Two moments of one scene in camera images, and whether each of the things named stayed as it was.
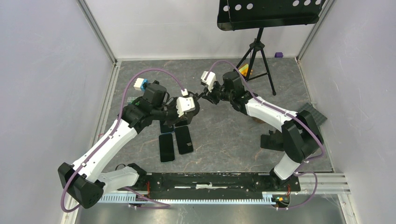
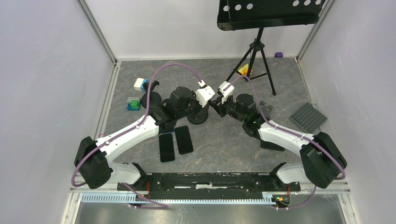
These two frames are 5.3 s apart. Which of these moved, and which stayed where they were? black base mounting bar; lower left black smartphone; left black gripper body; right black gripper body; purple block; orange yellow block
Moved: right black gripper body; left black gripper body
Stayed: orange yellow block; black base mounting bar; purple block; lower left black smartphone
